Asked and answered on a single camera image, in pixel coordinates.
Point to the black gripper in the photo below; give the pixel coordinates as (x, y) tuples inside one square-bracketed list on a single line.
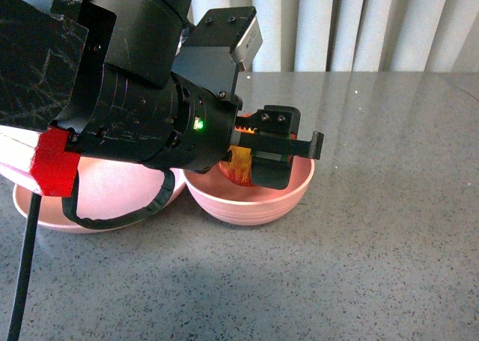
[(203, 130)]

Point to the red yellow apple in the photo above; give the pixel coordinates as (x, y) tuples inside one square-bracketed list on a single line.
[(237, 166)]

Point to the pink bowl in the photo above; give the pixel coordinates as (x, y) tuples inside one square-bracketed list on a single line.
[(248, 206)]

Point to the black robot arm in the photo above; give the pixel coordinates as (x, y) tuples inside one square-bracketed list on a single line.
[(133, 81)]

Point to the grey white curtain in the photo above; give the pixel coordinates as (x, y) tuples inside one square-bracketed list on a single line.
[(361, 35)]

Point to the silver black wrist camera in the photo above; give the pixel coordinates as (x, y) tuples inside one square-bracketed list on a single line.
[(223, 44)]

